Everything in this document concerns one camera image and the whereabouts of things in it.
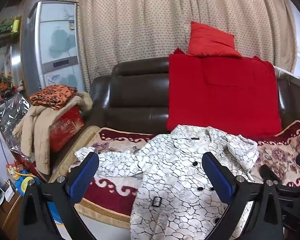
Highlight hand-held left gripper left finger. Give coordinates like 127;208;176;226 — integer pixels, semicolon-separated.
17;151;100;240

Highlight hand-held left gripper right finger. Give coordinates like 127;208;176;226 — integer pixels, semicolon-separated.
202;152;283;240

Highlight white crackle-print coat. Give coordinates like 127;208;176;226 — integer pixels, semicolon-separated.
75;124;264;240

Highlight floral red sofa mat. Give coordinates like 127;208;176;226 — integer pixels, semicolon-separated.
49;120;300;228

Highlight red cardboard box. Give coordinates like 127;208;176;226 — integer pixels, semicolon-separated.
49;106;85;153

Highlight beige padded coat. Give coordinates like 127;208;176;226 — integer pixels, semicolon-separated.
12;92;93;175

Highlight red blanket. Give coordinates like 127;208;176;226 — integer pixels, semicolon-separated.
166;49;283;138

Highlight orange black patterned cloth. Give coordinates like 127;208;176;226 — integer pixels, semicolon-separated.
30;85;78;111

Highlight brown leather sofa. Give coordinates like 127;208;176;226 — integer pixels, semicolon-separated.
89;57;300;140

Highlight white rod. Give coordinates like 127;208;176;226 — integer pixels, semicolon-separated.
272;65;300;85

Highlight silver plastic wrap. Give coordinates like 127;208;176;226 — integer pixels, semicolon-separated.
0;94;32;155

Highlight orange artificial flowers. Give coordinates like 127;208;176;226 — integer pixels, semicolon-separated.
0;71;14;93

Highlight silver floral refrigerator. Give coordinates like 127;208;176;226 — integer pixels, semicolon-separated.
20;1;88;93

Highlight red pillow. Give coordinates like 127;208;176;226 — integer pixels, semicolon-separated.
187;21;243;58

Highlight beige dotted curtain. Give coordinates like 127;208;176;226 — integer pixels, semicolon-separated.
59;0;300;93

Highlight green potted plant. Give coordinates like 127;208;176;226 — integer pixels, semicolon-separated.
0;16;22;34

